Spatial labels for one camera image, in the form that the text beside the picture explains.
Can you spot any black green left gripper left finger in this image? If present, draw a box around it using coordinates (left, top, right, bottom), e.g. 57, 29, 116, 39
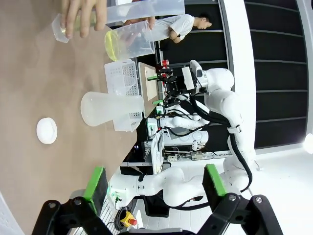
31, 166, 115, 235

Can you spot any light wooden board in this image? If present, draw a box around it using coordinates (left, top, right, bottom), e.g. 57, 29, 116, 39
138, 62, 159, 118

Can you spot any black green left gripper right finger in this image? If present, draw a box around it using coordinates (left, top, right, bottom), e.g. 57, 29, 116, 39
198, 164, 284, 235

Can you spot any person's left hand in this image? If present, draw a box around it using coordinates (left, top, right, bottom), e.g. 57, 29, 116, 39
123, 16, 157, 31

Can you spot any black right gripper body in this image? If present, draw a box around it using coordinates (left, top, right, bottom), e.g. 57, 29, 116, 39
165, 75, 198, 97

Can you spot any clear plastic beaker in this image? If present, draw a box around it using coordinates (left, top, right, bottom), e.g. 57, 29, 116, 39
104, 20, 157, 62

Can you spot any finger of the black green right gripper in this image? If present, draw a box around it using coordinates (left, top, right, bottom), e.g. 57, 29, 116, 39
153, 91, 183, 107
147, 68, 177, 83

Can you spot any person in white shirt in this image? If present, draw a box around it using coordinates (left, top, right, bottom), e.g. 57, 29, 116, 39
154, 14, 213, 45

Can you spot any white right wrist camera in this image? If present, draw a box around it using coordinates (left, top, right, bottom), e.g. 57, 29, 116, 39
181, 66, 198, 91

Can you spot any clear plastic graduated cylinder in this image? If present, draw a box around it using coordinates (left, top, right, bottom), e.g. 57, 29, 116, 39
51, 0, 186, 44

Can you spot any person's right hand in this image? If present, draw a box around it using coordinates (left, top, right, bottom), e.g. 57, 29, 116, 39
60, 0, 108, 39

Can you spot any translucent conical flask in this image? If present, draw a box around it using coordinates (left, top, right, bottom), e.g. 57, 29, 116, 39
80, 92, 145, 127

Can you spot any white round flask cap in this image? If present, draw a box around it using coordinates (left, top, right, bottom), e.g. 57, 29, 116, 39
36, 117, 58, 144

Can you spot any yellow red emergency stop button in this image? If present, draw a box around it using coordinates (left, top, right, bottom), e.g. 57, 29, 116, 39
121, 211, 138, 227

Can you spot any white perforated basket with label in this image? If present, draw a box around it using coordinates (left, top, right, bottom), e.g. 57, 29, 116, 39
104, 59, 144, 132

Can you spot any round white lamp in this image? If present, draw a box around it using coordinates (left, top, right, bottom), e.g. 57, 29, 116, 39
304, 133, 313, 155

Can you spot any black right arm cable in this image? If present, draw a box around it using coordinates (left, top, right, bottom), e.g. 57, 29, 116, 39
188, 94, 254, 193

